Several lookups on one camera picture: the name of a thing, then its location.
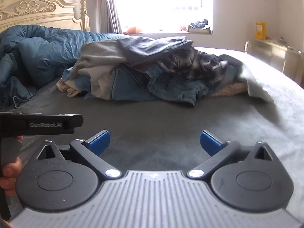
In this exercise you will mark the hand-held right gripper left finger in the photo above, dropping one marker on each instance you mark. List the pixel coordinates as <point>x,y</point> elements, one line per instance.
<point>98,142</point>

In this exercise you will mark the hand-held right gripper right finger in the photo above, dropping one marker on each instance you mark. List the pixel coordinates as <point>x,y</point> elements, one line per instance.
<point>211,143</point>

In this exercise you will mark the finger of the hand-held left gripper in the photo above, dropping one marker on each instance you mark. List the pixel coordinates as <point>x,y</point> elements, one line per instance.
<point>74,123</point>

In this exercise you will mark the dark grey pants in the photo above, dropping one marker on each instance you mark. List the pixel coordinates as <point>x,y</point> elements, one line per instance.
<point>152,47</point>

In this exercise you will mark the dark clothes on windowsill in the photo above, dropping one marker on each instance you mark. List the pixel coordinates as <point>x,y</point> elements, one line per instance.
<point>199,26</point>

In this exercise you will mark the person's left hand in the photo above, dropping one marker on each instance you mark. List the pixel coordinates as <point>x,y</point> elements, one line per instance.
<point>10,173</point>

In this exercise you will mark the cream cloth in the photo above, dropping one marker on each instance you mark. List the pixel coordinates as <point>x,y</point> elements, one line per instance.
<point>68,89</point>

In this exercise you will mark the white cloth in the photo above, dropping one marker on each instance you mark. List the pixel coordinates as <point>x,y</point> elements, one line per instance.
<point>99,85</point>

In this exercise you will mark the light blue cloth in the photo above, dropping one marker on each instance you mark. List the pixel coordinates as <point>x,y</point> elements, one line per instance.
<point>67,74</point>

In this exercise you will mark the beige knitted cloth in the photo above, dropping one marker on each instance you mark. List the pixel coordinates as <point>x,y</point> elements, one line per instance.
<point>230,89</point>

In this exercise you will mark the light grey cloth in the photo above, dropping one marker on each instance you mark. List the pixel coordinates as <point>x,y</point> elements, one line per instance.
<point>249,80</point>

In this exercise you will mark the blue jeans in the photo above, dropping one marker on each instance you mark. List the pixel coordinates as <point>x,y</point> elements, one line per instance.
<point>166,85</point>

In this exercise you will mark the blue duvet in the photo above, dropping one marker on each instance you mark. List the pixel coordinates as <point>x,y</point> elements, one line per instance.
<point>42,49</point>

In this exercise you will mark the dark plaid shirt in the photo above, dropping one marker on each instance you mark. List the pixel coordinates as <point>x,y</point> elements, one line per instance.
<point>194,64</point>

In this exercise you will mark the orange object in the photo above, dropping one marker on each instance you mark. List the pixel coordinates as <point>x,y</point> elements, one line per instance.
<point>131,29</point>

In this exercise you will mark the white low cabinet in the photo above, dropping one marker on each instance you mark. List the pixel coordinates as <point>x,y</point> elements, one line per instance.
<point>273,52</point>

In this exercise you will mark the cream carved headboard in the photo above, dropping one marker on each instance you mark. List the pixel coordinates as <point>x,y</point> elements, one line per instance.
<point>35,9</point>

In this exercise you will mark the yellow box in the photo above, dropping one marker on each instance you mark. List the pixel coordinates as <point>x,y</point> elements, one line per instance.
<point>260,30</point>

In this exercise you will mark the grey curtain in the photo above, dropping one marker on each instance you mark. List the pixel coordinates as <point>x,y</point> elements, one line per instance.
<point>110,4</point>

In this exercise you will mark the bright window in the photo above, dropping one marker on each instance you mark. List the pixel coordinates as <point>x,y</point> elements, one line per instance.
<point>161,4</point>

